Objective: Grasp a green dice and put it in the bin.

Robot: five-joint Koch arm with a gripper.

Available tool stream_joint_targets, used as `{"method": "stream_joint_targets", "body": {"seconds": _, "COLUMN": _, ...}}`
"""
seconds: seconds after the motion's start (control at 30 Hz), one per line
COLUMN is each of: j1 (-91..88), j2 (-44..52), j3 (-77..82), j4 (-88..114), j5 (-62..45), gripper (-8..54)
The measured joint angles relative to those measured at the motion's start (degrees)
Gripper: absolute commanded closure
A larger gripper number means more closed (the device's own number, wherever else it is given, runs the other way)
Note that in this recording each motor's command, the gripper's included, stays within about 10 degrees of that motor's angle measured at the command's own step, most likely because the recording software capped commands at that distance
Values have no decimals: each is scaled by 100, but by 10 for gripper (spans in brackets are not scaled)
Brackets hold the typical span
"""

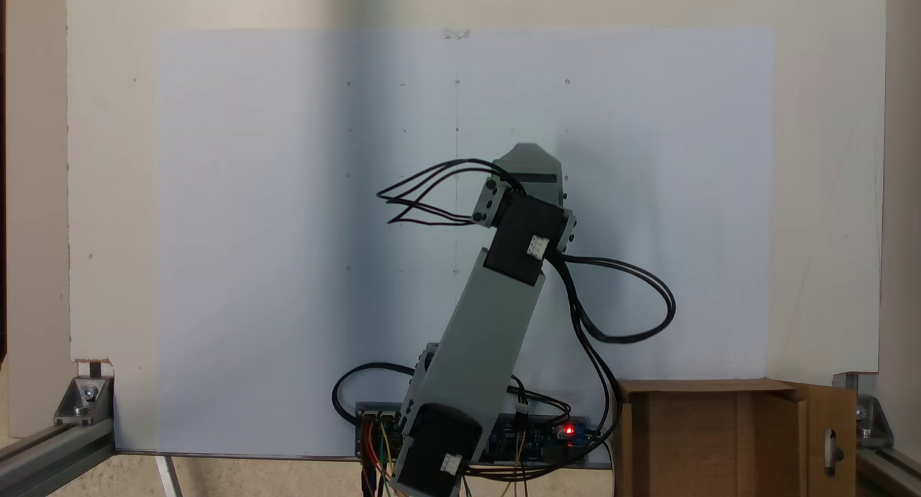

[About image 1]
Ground grey mounting plate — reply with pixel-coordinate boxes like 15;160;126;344
355;401;612;470

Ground small motor controller board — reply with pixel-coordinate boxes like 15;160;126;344
358;405;404;458

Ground white paper sheet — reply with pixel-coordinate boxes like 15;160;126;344
156;28;776;456

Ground blue circuit board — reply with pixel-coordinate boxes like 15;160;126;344
489;414;592;463

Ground brown cardboard box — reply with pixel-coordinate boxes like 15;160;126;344
612;378;858;497

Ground thin black motor wires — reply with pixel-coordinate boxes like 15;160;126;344
376;159;526;227

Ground black power cable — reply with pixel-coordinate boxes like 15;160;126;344
332;363;418;427

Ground thick black cable bundle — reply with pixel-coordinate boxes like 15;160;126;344
504;252;677;480

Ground coloured jumper wires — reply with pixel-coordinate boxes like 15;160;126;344
362;419;398;497

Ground metal corner bracket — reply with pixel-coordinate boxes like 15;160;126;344
54;375;114;426
833;372;894;449

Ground aluminium frame post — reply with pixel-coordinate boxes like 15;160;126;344
855;445;921;497
0;416;116;497

